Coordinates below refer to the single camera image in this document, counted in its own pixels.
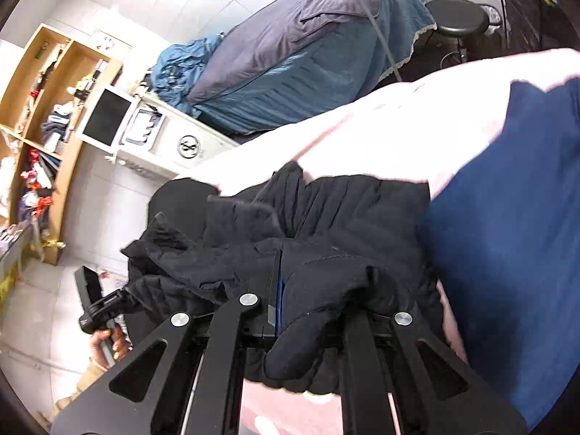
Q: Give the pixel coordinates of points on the wooden shelf unit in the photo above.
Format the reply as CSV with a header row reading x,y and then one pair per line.
x,y
54,69

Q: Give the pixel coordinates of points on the black quilted jacket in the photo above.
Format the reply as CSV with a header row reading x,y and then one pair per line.
x,y
347,242

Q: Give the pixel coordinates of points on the blue folded garment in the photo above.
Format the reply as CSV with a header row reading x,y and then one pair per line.
x,y
503,236

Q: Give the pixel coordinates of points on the white bedside cabinet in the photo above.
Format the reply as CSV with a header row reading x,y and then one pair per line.
x,y
158,141

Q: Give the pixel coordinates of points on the blue crumpled blanket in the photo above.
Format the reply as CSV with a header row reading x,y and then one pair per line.
x,y
179,67

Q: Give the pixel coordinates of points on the pink dotted bed sheet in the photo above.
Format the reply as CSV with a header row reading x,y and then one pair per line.
x,y
421,132

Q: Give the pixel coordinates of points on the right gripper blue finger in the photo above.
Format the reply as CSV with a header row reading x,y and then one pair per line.
x,y
275,292

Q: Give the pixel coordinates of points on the grey purple quilt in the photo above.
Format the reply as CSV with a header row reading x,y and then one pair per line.
x,y
269,37

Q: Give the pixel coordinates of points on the white framed tablet screen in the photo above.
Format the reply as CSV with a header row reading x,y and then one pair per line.
x,y
107,116

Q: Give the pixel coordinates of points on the left hand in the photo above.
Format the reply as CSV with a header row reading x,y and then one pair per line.
x,y
109,346

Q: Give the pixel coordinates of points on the black round stool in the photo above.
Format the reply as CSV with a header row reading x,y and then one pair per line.
x,y
458,19

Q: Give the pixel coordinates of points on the black wire rack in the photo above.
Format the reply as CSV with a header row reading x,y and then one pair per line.
x,y
525,27

